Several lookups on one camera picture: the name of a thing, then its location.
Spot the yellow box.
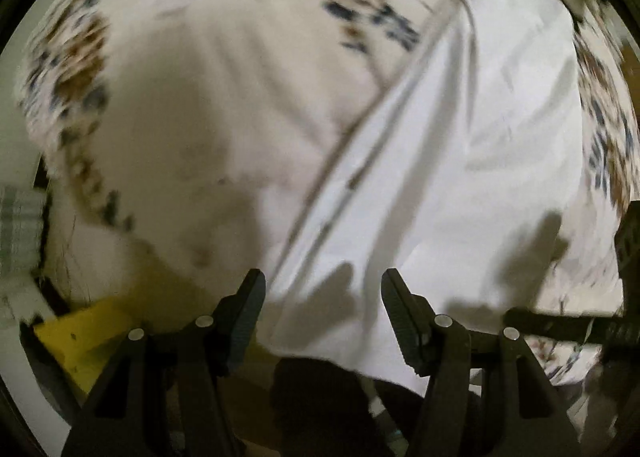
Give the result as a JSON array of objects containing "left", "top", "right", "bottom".
[{"left": 34, "top": 298, "right": 151, "bottom": 395}]

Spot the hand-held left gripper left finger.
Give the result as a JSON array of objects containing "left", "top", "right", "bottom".
[{"left": 61, "top": 268, "right": 267, "bottom": 457}]

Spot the striped cloth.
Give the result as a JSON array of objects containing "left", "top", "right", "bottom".
[{"left": 0, "top": 186, "right": 48, "bottom": 274}]

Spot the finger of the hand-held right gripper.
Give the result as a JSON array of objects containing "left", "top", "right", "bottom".
[{"left": 504, "top": 307, "right": 626, "bottom": 345}]

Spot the white garment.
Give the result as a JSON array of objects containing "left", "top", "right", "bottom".
[{"left": 260, "top": 0, "right": 591, "bottom": 395}]

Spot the floral printed bed sheet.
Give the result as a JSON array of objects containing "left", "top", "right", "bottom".
[{"left": 17, "top": 0, "right": 640, "bottom": 388}]

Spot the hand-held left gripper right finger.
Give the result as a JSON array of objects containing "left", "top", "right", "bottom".
[{"left": 381, "top": 268, "right": 583, "bottom": 457}]

